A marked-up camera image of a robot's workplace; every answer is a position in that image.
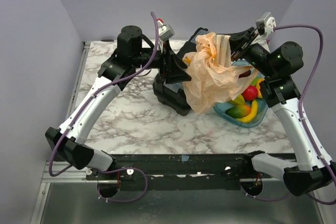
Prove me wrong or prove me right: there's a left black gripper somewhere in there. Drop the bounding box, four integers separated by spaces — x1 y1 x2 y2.
131 38 191 82

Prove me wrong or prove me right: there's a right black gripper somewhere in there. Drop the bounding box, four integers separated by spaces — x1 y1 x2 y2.
215 26 277 78

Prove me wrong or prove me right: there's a peach plastic bag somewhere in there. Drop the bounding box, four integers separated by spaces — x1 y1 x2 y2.
182 32 258 114

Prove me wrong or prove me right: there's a red fake apple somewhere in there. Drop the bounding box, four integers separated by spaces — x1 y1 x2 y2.
242 86 258 101

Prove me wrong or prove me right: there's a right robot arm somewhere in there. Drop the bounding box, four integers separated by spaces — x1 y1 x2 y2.
229 27 335 196

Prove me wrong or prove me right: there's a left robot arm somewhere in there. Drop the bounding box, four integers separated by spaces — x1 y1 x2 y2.
45 20 191 179

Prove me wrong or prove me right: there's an orange fake fruit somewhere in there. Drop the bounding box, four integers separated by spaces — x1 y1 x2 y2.
254 78 265 99

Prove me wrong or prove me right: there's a yellow green fake starfruit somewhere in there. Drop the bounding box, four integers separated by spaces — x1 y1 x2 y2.
228 94 245 105

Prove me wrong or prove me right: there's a yellow fake banana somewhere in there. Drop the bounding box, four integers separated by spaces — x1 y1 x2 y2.
237 100 258 123

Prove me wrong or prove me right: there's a green red fake mango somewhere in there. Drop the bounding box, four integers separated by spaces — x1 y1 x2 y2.
225 104 251 119

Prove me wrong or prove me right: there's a black plastic toolbox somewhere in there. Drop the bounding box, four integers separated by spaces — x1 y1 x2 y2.
153 27 209 116

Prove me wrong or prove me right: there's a blue transparent fruit tray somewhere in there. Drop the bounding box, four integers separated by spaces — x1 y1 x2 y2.
214 69 268 128

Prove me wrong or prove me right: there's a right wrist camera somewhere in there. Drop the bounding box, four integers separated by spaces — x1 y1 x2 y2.
256 12 276 36

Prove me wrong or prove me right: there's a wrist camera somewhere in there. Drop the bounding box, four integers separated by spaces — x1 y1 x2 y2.
256 12 276 36
157 18 175 42

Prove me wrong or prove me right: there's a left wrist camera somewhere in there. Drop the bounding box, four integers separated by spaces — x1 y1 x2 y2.
157 18 175 42

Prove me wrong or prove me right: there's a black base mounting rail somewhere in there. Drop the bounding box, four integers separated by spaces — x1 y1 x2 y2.
86 154 268 195

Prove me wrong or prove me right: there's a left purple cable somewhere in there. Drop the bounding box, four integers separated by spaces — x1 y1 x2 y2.
48 11 161 177

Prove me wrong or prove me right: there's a purple cable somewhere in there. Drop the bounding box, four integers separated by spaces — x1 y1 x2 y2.
48 11 161 177
272 24 336 206

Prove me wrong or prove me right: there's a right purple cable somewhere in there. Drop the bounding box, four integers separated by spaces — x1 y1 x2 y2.
272 24 336 206

